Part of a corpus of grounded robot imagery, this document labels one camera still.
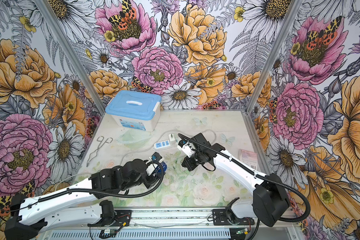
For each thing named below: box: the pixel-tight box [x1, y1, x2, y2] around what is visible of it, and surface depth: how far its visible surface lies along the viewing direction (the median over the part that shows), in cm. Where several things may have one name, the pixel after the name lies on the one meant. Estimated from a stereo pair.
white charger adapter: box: [168, 133, 175, 142], surface depth 98 cm
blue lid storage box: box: [105, 90, 162, 132], surface depth 104 cm
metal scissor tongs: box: [86, 136, 113, 167], surface depth 104 cm
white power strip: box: [153, 139, 173, 151], surface depth 101 cm
